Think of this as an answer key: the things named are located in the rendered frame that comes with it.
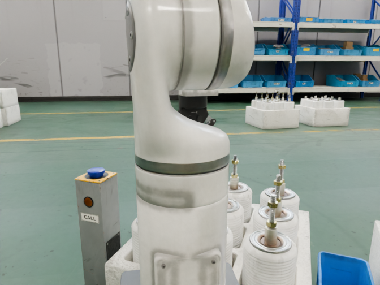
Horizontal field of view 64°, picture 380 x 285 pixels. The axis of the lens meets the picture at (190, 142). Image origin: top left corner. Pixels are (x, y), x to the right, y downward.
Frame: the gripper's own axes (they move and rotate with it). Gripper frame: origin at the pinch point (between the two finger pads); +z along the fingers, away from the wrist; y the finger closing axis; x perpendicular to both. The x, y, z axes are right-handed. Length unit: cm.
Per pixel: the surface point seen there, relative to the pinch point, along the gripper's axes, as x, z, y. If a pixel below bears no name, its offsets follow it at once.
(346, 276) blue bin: 26.0, 28.6, -31.0
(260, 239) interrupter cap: 31.8, 10.3, -3.1
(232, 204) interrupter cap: 16.8, 10.1, -4.5
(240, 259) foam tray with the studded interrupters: 27.0, 17.4, -1.7
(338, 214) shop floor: -12, 35, -64
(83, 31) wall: -511, -87, 37
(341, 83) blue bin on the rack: -370, 2, -394
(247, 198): 11.4, 11.7, -11.3
